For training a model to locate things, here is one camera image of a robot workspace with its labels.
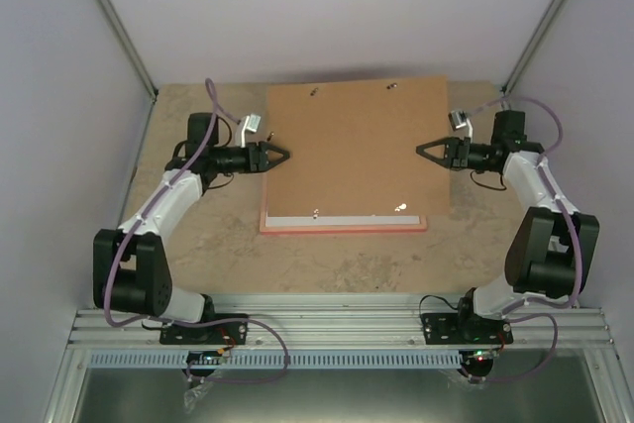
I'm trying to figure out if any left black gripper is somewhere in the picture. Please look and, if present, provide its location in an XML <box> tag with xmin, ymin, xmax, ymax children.
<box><xmin>212</xmin><ymin>142</ymin><xmax>290</xmax><ymax>174</ymax></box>

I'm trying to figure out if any white mat brown backing board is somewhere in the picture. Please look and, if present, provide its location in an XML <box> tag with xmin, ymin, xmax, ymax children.
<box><xmin>266</xmin><ymin>76</ymin><xmax>450</xmax><ymax>217</ymax></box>

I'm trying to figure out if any pink picture frame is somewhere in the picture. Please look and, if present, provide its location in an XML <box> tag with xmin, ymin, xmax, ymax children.
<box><xmin>259</xmin><ymin>172</ymin><xmax>428</xmax><ymax>236</ymax></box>

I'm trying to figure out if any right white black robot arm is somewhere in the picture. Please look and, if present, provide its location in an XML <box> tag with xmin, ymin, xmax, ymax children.
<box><xmin>416</xmin><ymin>110</ymin><xmax>599</xmax><ymax>344</ymax></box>

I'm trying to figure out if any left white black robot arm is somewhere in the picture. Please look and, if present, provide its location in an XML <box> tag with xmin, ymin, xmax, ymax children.
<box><xmin>92</xmin><ymin>113</ymin><xmax>291</xmax><ymax>343</ymax></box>

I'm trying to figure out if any right circuit board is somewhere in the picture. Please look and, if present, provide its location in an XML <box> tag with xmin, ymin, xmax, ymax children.
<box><xmin>464</xmin><ymin>348</ymin><xmax>501</xmax><ymax>362</ymax></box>

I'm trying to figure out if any circuit board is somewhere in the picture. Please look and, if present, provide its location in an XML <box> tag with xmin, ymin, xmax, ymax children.
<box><xmin>464</xmin><ymin>348</ymin><xmax>501</xmax><ymax>362</ymax></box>
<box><xmin>185</xmin><ymin>348</ymin><xmax>231</xmax><ymax>367</ymax></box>

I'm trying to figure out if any left circuit board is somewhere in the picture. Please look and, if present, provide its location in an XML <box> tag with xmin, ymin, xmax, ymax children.
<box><xmin>185</xmin><ymin>348</ymin><xmax>231</xmax><ymax>367</ymax></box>

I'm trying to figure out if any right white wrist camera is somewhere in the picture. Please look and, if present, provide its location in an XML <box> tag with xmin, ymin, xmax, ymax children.
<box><xmin>448</xmin><ymin>109</ymin><xmax>474</xmax><ymax>139</ymax></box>

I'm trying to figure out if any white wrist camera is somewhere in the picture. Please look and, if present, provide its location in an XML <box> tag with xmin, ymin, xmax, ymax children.
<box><xmin>235</xmin><ymin>113</ymin><xmax>262</xmax><ymax>148</ymax></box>
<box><xmin>448</xmin><ymin>109</ymin><xmax>474</xmax><ymax>139</ymax></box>

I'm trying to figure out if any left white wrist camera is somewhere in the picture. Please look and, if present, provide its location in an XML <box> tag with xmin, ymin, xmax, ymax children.
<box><xmin>235</xmin><ymin>113</ymin><xmax>262</xmax><ymax>148</ymax></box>

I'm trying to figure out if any aluminium rail platform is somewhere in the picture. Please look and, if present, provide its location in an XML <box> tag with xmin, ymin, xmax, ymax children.
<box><xmin>67</xmin><ymin>288</ymin><xmax>615</xmax><ymax>351</ymax></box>

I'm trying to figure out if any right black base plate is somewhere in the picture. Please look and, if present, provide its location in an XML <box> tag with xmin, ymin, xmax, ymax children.
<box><xmin>421</xmin><ymin>313</ymin><xmax>514</xmax><ymax>345</ymax></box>

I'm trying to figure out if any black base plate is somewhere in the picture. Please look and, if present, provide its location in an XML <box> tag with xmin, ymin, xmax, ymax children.
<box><xmin>421</xmin><ymin>313</ymin><xmax>514</xmax><ymax>345</ymax></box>
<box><xmin>158</xmin><ymin>313</ymin><xmax>248</xmax><ymax>347</ymax></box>

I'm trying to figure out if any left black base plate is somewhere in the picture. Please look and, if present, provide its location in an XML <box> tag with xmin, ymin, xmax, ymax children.
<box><xmin>158</xmin><ymin>313</ymin><xmax>248</xmax><ymax>347</ymax></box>

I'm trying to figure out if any right aluminium corner post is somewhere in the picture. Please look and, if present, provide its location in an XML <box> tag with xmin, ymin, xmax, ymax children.
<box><xmin>499</xmin><ymin>0</ymin><xmax>569</xmax><ymax>95</ymax></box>

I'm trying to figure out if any aluminium corner post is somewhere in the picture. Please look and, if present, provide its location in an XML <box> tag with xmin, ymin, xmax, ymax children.
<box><xmin>499</xmin><ymin>0</ymin><xmax>569</xmax><ymax>95</ymax></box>
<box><xmin>95</xmin><ymin>0</ymin><xmax>159</xmax><ymax>104</ymax></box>

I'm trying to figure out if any left aluminium corner post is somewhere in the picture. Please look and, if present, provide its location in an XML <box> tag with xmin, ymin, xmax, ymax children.
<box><xmin>95</xmin><ymin>0</ymin><xmax>159</xmax><ymax>104</ymax></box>

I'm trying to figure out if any blue slotted cable duct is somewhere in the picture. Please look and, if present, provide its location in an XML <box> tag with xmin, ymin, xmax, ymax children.
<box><xmin>89</xmin><ymin>350</ymin><xmax>462</xmax><ymax>370</ymax></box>

